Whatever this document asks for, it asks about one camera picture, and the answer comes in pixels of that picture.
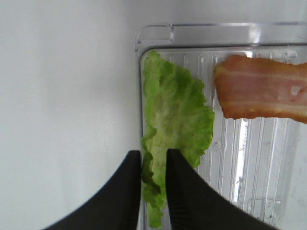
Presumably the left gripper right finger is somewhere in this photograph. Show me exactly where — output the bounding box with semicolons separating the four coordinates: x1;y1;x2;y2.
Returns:
165;149;273;230

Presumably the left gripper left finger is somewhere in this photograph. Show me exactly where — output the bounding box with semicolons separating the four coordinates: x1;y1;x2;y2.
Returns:
46;150;141;230

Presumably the green lettuce leaf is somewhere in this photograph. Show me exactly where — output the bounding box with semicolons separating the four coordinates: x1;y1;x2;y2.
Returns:
142;51;214;229

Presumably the bacon strip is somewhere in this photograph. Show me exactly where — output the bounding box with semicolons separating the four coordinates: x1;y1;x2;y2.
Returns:
214;55;307;123

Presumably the left clear plastic tray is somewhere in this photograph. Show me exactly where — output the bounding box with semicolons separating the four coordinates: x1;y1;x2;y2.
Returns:
135;22;307;230

